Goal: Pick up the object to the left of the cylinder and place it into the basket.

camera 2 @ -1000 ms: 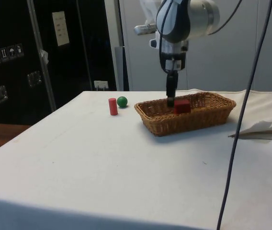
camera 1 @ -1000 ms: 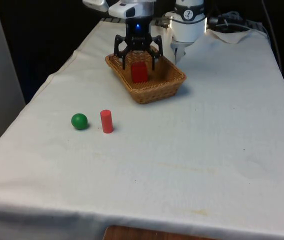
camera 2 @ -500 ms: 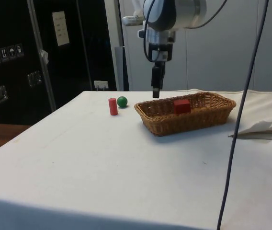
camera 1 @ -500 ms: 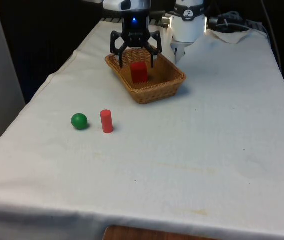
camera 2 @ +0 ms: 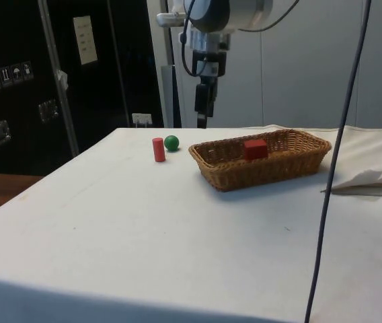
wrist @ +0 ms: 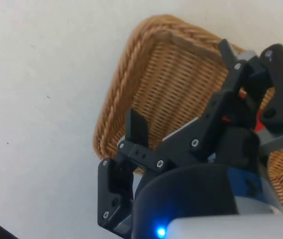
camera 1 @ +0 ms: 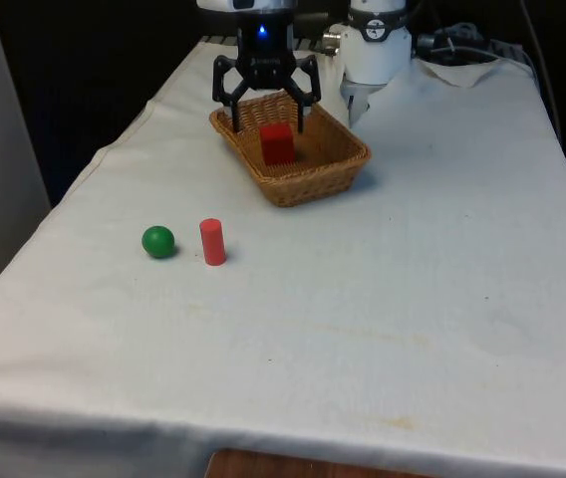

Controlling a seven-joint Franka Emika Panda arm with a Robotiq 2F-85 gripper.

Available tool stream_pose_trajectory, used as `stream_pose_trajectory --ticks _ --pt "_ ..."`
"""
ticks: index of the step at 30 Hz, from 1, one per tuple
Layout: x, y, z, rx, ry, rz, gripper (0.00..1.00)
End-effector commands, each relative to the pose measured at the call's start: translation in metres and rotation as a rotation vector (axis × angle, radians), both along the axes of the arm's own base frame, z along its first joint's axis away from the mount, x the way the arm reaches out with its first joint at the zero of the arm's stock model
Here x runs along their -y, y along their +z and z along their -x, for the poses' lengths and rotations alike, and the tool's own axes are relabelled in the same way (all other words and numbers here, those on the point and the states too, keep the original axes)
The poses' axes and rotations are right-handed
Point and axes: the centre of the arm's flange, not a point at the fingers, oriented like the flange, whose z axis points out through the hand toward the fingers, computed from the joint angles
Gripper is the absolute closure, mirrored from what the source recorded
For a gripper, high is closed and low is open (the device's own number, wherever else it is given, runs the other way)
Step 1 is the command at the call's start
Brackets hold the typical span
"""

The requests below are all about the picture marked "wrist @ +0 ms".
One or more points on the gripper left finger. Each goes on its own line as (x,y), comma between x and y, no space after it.
(111,184)

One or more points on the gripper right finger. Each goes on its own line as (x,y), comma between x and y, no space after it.
(281,82)

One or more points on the red cube block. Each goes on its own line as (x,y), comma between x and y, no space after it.
(258,128)

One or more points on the wicker basket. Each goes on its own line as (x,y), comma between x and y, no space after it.
(181,87)

